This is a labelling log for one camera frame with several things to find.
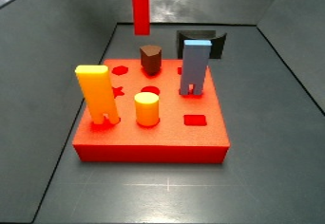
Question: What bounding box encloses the red arch block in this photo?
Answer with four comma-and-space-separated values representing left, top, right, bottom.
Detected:
132, 0, 149, 35

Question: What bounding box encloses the red peg board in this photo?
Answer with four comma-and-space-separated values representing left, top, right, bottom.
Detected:
72, 59, 229, 163

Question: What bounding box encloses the yellow arch block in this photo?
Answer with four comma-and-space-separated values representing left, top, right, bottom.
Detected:
74, 65, 118, 124

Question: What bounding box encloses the blue arch block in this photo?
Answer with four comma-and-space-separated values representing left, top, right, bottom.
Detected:
180, 40, 212, 95

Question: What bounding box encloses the yellow cylinder peg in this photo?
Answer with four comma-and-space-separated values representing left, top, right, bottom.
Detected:
134, 92, 159, 126

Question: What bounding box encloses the brown pentagon peg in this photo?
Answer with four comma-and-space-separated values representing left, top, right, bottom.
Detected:
138, 45, 161, 76

